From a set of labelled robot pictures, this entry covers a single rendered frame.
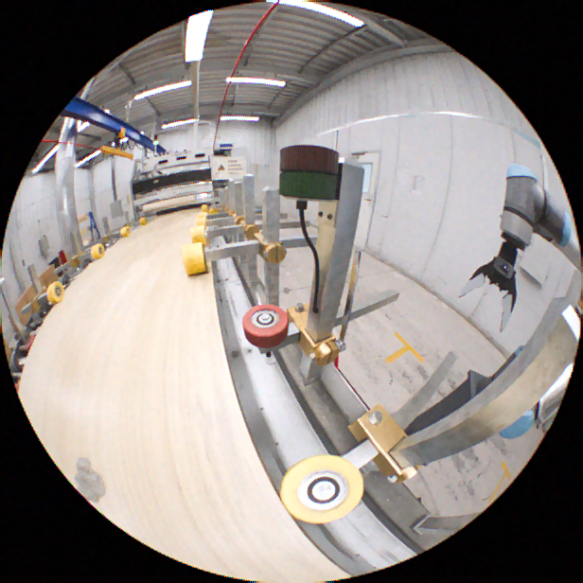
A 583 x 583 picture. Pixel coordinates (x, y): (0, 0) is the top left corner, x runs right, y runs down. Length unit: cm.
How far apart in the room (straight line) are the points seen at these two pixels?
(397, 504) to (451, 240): 277
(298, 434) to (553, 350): 48
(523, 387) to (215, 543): 28
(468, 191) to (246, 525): 298
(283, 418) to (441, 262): 278
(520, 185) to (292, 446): 76
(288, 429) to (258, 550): 35
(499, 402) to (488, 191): 273
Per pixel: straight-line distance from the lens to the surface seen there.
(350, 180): 20
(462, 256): 281
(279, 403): 51
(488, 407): 17
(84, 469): 34
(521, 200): 47
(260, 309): 31
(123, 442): 28
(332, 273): 22
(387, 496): 47
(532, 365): 15
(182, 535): 26
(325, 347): 30
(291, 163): 17
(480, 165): 294
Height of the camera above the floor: 110
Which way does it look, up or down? 34 degrees down
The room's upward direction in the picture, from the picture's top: 3 degrees clockwise
